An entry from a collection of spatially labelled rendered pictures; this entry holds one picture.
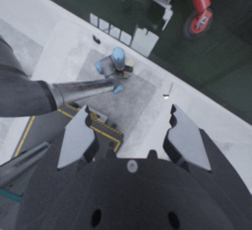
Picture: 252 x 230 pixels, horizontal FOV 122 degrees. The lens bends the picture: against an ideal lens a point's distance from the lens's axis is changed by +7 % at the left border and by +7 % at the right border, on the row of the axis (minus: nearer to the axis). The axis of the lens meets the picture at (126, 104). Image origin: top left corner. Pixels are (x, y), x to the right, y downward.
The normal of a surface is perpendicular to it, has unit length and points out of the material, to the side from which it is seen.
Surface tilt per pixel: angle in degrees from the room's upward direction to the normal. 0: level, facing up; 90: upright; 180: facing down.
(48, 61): 16
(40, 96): 55
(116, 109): 0
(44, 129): 0
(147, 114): 0
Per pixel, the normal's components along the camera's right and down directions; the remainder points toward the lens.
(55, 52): -0.15, 0.00
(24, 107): 0.70, 0.50
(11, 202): 0.51, -0.86
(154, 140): 0.18, 0.18
